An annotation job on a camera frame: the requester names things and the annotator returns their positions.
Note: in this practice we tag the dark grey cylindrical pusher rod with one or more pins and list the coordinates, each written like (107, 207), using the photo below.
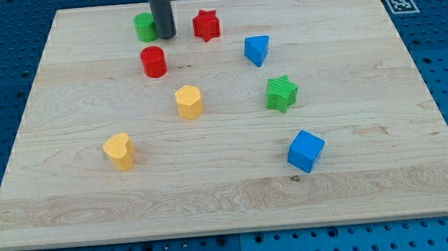
(161, 11)

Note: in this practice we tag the green cylinder block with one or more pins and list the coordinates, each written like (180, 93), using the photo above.
(145, 27)

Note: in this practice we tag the red star block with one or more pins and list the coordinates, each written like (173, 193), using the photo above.
(206, 25)

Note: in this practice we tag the red cylinder block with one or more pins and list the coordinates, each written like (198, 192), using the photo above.
(153, 61)

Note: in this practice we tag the yellow hexagon block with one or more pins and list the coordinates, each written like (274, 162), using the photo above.
(189, 102)

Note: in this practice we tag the blue triangle block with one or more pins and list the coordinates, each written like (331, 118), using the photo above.
(256, 49)

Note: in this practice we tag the yellow heart block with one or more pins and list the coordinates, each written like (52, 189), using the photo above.
(120, 151)

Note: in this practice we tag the green star block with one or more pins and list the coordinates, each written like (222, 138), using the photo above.
(281, 93)

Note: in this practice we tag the light wooden board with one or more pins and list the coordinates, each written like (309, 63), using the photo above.
(386, 152)

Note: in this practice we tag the blue cube block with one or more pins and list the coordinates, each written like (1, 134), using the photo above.
(305, 150)

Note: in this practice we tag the white fiducial marker tag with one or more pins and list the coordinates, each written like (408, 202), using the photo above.
(402, 6)

